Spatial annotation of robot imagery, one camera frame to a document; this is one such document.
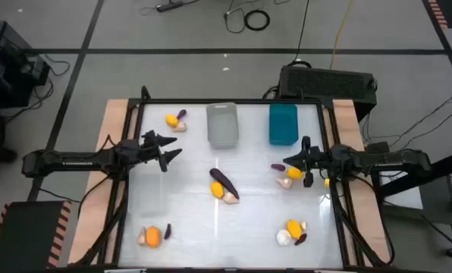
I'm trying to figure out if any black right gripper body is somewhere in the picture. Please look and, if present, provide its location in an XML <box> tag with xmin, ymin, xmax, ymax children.
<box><xmin>300</xmin><ymin>135</ymin><xmax>339</xmax><ymax>189</ymax></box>

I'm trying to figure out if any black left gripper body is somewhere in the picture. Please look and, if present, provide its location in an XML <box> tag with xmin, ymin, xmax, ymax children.
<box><xmin>115</xmin><ymin>130</ymin><xmax>168</xmax><ymax>173</ymax></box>

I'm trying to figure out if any large purple eggplant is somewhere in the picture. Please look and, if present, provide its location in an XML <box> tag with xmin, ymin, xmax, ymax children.
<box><xmin>209</xmin><ymin>168</ymin><xmax>240</xmax><ymax>200</ymax></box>

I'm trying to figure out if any large white garlic bulb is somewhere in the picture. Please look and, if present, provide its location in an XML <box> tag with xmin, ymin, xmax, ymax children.
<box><xmin>275</xmin><ymin>229</ymin><xmax>293</xmax><ymax>246</ymax></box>

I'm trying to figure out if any round orange fruit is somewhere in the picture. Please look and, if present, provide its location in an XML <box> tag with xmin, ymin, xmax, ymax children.
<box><xmin>146</xmin><ymin>226</ymin><xmax>162</xmax><ymax>249</ymax></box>

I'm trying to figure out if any teal plastic basket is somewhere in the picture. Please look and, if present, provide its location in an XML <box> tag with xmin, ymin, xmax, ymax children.
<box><xmin>268</xmin><ymin>103</ymin><xmax>300</xmax><ymax>146</ymax></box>

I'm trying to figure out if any small black box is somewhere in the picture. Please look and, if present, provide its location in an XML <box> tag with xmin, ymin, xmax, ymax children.
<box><xmin>364</xmin><ymin>141</ymin><xmax>391</xmax><ymax>155</ymax></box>

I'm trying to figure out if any grey plastic basket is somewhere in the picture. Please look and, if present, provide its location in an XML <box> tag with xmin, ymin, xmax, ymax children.
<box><xmin>206</xmin><ymin>102</ymin><xmax>240</xmax><ymax>150</ymax></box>

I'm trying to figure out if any black computer case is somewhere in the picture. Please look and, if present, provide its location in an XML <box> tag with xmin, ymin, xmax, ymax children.
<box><xmin>278</xmin><ymin>64</ymin><xmax>378</xmax><ymax>122</ymax></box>

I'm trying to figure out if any white paper sheet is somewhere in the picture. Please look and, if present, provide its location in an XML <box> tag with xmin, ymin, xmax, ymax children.
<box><xmin>379</xmin><ymin>170</ymin><xmax>424</xmax><ymax>210</ymax></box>

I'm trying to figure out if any black metal stand beam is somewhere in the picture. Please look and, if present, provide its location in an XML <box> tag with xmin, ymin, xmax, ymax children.
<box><xmin>379</xmin><ymin>147</ymin><xmax>452</xmax><ymax>213</ymax></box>

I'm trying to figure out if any black power strip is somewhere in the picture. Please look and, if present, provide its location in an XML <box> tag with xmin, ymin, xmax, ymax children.
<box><xmin>155</xmin><ymin>0</ymin><xmax>184</xmax><ymax>13</ymax></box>

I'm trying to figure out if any black equipment stack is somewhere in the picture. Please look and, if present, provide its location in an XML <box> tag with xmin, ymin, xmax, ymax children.
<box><xmin>0</xmin><ymin>20</ymin><xmax>52</xmax><ymax>109</ymax></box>

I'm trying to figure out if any black aluminium table frame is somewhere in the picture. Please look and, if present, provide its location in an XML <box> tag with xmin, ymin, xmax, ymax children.
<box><xmin>74</xmin><ymin>85</ymin><xmax>396</xmax><ymax>268</ymax></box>

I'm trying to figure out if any long black cable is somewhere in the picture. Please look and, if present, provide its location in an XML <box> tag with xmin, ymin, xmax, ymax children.
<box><xmin>286</xmin><ymin>0</ymin><xmax>312</xmax><ymax>69</ymax></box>

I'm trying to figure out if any yellow cable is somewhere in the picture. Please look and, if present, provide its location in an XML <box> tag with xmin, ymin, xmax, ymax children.
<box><xmin>330</xmin><ymin>0</ymin><xmax>354</xmax><ymax>71</ymax></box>

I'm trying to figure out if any thin black cable with plug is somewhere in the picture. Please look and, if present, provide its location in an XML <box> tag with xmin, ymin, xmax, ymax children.
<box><xmin>224</xmin><ymin>0</ymin><xmax>250</xmax><ymax>34</ymax></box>

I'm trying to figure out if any coiled black cable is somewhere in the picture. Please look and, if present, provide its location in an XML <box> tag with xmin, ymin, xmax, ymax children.
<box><xmin>243</xmin><ymin>9</ymin><xmax>271</xmax><ymax>32</ymax></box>

